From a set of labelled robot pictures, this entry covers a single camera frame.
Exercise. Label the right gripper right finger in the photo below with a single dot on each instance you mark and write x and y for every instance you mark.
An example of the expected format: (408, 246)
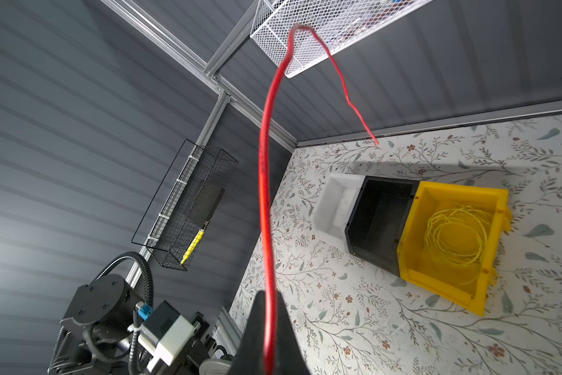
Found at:
(289, 359)

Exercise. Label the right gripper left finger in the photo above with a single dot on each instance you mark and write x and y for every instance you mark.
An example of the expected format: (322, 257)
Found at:
(249, 359)

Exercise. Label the grey perforated spool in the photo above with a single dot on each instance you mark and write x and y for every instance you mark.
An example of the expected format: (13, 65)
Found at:
(215, 367)

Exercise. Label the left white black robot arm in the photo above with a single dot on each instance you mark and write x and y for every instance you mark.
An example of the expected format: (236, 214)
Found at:
(109, 329)

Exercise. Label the yellow green striped item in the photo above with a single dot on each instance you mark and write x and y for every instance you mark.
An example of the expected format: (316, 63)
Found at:
(194, 244)

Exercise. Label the yellow plastic bin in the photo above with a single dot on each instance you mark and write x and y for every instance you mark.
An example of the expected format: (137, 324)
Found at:
(450, 241)

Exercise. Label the black plastic bin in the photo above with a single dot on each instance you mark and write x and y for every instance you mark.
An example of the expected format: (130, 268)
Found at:
(374, 228)

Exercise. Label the white plastic bin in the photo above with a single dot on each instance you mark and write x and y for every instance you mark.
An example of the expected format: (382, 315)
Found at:
(334, 208)

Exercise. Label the black flat pad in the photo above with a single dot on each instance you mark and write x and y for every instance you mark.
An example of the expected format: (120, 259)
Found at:
(206, 203)

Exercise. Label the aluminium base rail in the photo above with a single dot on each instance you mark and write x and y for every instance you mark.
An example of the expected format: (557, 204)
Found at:
(224, 337)

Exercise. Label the black wire basket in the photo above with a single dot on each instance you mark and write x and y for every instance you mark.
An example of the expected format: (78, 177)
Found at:
(165, 230)

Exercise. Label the white wire mesh basket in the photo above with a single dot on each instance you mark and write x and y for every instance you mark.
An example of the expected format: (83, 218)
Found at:
(339, 24)

